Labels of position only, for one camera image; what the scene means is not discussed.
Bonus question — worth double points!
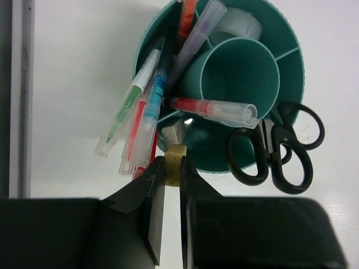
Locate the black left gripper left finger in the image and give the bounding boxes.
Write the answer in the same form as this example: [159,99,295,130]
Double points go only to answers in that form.
[1,157,165,268]

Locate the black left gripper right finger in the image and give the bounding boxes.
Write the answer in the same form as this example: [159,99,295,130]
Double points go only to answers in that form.
[179,157,348,268]

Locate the red gel pen thin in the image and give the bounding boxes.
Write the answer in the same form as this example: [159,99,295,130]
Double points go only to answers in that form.
[132,131,158,180]

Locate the green highlighter pen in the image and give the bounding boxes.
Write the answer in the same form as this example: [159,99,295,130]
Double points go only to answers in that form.
[94,38,164,158]

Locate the yellow eraser block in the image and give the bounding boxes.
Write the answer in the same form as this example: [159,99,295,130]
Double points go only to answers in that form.
[164,144,187,187]

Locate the white eraser block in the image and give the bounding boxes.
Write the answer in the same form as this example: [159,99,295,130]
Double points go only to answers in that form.
[162,118,186,149]

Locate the large black handled scissors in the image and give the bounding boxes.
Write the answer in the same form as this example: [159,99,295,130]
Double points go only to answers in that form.
[225,101,325,195]

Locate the red gel pen labelled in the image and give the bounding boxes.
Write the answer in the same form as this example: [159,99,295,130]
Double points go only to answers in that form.
[162,98,259,129]

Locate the clear tape roll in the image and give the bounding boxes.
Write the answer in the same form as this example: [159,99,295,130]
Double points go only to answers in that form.
[209,7,263,45]

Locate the clear pen cap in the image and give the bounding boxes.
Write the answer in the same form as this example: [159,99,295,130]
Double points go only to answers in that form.
[167,1,227,89]

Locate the red highlighter pen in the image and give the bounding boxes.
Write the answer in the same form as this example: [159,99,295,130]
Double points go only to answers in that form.
[176,0,197,50]

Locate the teal round organizer container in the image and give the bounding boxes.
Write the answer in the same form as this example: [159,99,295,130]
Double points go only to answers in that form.
[133,1,305,173]

